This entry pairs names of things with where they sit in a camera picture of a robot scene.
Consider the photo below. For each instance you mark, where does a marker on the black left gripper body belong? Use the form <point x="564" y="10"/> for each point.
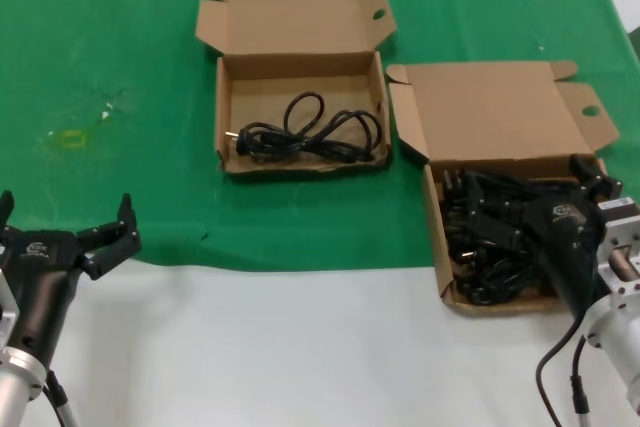
<point x="45" y="267"/>

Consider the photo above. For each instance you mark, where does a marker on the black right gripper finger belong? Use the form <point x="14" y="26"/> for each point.
<point x="500" y="222"/>
<point x="595" y="179"/>

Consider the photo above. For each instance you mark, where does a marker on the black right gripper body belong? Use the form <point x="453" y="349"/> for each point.
<point x="570" y="247"/>

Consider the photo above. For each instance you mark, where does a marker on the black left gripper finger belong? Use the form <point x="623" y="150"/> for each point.
<point x="7" y="209"/>
<point x="112" y="247"/>

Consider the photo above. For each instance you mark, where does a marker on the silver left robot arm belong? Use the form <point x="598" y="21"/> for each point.
<point x="17" y="382"/>

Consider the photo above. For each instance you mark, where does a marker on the cardboard box with torn edge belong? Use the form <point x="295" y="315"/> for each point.
<point x="300" y="47"/>

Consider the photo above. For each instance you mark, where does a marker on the white paper sheet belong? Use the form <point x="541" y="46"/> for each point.
<point x="625" y="2"/>

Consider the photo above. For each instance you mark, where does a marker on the green tablecloth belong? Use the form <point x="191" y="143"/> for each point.
<point x="125" y="22"/>

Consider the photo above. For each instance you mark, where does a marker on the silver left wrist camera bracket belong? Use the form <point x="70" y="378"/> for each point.
<point x="6" y="317"/>

